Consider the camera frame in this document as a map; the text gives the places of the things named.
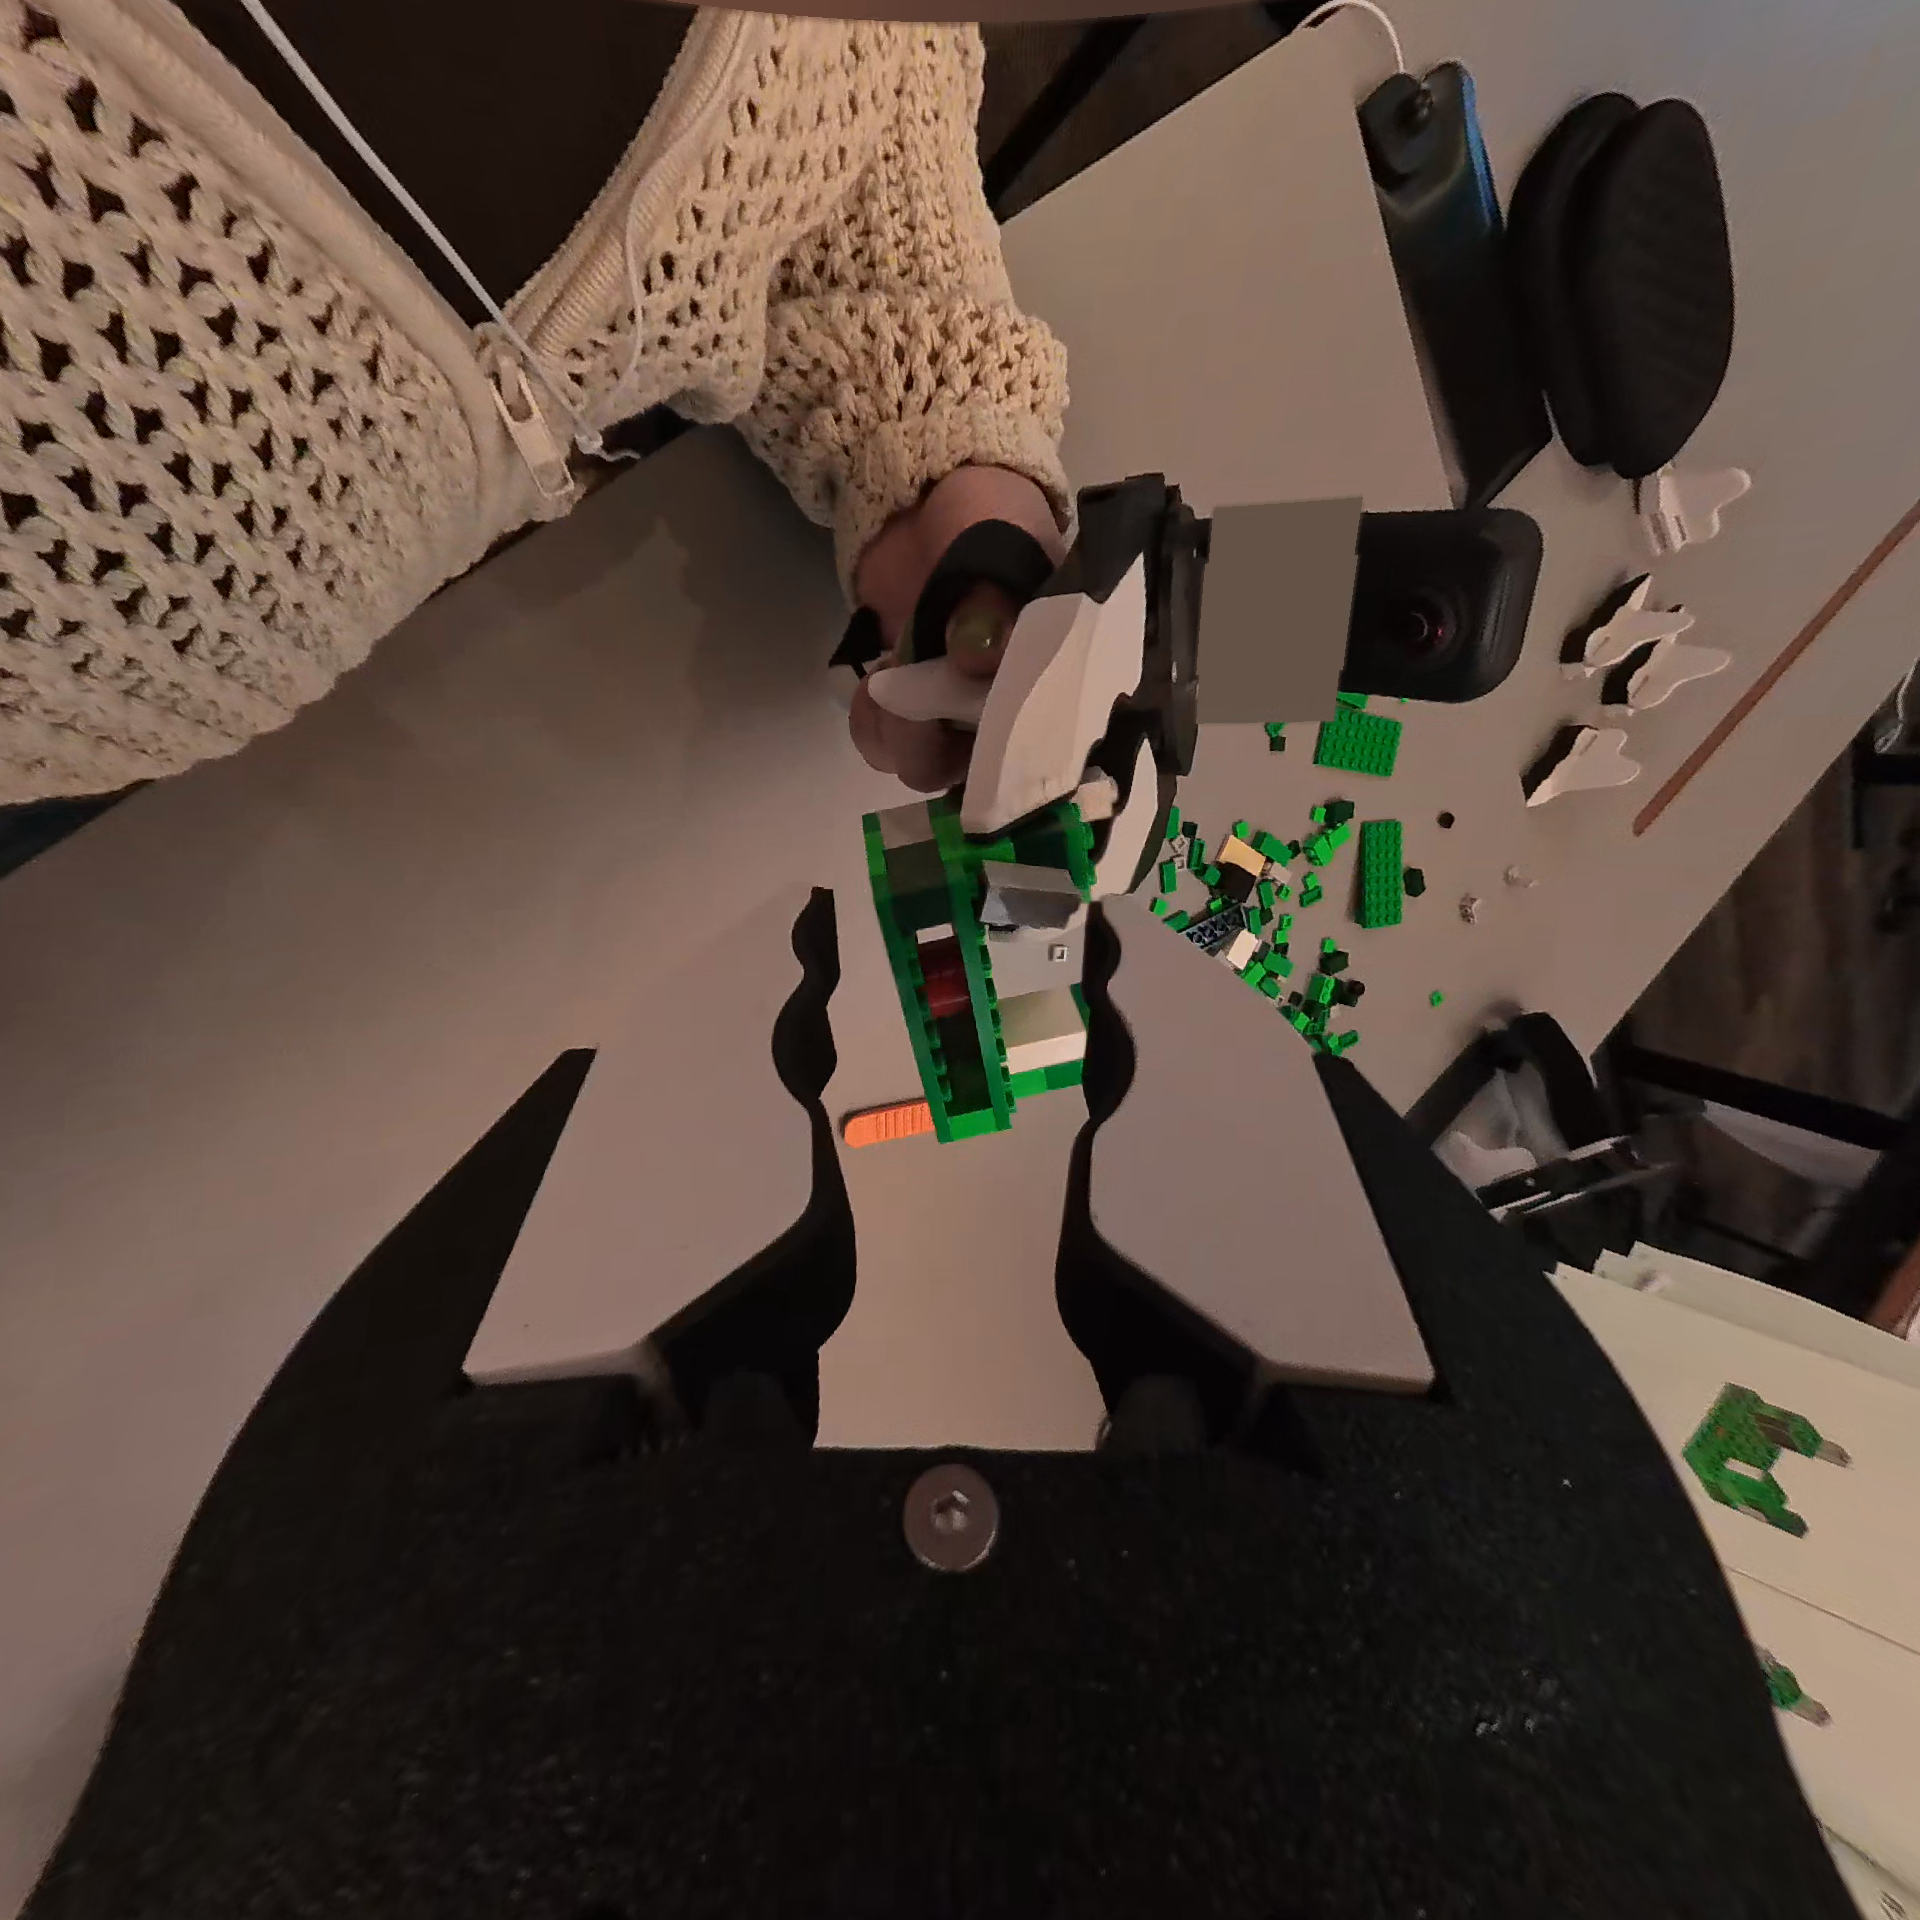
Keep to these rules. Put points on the pile of lego bricks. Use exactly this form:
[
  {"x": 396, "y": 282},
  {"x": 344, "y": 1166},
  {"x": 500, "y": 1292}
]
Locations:
[{"x": 1324, "y": 991}]

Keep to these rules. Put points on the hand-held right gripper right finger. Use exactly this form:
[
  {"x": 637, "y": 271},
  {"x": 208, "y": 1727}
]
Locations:
[{"x": 1260, "y": 1230}]

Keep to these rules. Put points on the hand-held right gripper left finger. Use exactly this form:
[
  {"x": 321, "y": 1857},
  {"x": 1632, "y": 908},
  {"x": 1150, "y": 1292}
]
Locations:
[{"x": 662, "y": 1200}]

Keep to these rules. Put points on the person's cream knit sweater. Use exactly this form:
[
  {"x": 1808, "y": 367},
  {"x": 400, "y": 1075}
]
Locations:
[{"x": 224, "y": 451}]

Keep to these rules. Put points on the green lego plate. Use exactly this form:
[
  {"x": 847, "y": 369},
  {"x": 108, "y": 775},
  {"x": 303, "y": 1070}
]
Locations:
[
  {"x": 1382, "y": 873},
  {"x": 1360, "y": 738}
]

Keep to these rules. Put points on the orange brick separator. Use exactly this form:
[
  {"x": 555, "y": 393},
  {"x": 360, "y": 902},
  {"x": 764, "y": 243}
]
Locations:
[{"x": 887, "y": 1127}]

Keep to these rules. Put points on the black oval case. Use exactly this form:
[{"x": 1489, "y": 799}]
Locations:
[{"x": 1651, "y": 271}]

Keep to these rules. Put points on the person's left hand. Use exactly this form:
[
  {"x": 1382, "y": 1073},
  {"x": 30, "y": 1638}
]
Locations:
[{"x": 902, "y": 751}]

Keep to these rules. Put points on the small green lego build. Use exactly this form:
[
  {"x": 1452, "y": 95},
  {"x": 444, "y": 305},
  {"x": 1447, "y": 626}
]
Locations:
[{"x": 897, "y": 961}]

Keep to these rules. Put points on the black power bank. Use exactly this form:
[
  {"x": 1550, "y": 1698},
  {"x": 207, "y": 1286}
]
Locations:
[{"x": 1447, "y": 224}]

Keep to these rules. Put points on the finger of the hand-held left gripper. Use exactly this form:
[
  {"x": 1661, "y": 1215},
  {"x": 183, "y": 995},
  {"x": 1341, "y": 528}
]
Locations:
[{"x": 1103, "y": 795}]

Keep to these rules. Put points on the lego instruction booklet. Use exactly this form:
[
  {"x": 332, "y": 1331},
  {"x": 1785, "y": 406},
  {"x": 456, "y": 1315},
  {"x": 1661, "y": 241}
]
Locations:
[{"x": 1846, "y": 1348}]

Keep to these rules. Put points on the thin wooden stick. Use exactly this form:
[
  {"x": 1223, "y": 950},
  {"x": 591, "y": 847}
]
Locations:
[{"x": 1769, "y": 678}]

